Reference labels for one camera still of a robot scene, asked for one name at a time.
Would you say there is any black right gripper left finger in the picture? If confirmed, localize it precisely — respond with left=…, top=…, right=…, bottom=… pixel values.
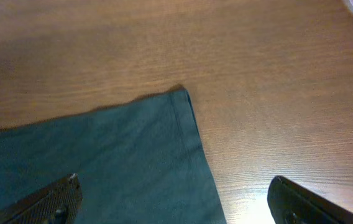
left=0, top=174, right=83, bottom=224

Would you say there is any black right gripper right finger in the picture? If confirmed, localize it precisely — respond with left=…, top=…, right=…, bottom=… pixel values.
left=267, top=175, right=353, bottom=224

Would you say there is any dark green t-shirt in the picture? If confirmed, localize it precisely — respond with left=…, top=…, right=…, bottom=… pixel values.
left=0, top=90, right=226, bottom=223

